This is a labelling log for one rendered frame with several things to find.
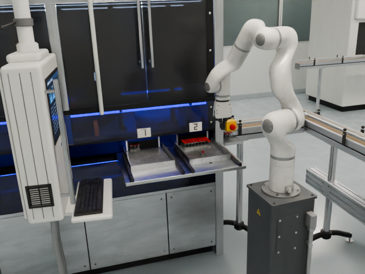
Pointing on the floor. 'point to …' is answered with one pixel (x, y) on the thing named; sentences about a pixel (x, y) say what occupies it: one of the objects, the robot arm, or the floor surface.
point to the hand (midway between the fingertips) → (222, 125)
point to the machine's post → (218, 134)
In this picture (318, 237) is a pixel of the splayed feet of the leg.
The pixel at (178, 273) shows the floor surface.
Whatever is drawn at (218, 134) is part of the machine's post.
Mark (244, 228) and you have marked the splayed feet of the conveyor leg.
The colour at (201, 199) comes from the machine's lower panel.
